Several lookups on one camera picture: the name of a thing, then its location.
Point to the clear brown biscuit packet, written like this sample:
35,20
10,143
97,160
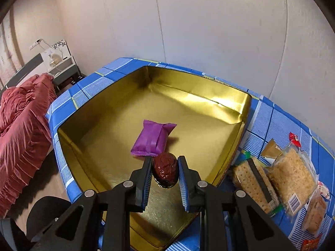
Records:
315,211

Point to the white power strip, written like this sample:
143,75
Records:
36,44

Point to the red snack packet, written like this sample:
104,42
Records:
311,245

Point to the red ruffled bed blanket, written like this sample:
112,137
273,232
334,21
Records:
21,125

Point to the red-ended clear cracker packet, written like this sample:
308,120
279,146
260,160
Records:
288,175

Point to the blue checked tablecloth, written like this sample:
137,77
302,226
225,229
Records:
274,120

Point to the dark red date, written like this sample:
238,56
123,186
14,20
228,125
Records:
165,166

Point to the black chair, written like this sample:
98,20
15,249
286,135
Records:
44,211

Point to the white and grey nightstand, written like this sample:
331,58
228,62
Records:
65,65

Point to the glass table lamp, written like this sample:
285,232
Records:
53,59

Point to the white floral panel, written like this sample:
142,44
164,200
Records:
60,46

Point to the gold and white sachet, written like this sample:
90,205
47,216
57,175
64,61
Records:
271,149

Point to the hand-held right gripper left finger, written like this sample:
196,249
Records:
146,185

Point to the grey and white headboard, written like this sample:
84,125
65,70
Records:
28,66

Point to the purple snack packet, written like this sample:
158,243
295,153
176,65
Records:
151,138

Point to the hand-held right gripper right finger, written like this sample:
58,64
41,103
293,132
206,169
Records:
183,188

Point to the gold-lined purple box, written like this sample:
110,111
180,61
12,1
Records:
183,115

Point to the green-ended cracker packet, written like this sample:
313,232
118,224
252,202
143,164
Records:
243,183

